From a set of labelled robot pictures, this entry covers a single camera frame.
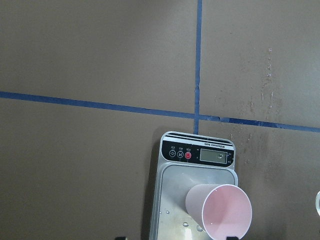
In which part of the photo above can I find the brown paper table cover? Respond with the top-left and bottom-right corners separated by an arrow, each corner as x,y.
0,0 -> 320,240

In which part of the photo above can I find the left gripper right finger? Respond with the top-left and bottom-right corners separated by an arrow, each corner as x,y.
226,236 -> 240,240

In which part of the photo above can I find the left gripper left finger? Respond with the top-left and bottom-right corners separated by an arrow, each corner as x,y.
114,236 -> 127,240

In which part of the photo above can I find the clear glass sauce bottle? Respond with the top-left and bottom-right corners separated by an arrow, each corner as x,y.
315,191 -> 320,216

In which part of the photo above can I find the silver digital kitchen scale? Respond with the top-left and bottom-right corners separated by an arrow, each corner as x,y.
148,131 -> 238,240

